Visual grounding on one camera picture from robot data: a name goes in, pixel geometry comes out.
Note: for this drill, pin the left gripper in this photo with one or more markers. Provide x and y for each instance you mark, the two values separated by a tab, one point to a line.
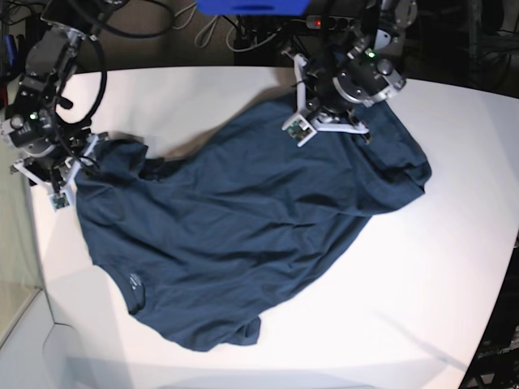
325	102

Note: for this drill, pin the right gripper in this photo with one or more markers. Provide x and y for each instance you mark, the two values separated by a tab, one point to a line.
49	166

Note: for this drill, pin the dark blue t-shirt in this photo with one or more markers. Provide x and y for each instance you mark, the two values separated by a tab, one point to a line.
200	247

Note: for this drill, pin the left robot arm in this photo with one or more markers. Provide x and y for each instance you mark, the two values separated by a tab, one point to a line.
356	66

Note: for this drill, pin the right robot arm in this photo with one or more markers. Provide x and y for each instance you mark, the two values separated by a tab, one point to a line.
46	69

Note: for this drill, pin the black power strip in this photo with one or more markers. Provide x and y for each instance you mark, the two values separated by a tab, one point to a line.
333	23

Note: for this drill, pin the blue box at top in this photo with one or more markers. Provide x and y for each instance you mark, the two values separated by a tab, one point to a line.
253	7

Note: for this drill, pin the blue object at left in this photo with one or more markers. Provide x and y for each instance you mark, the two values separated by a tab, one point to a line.
11	49

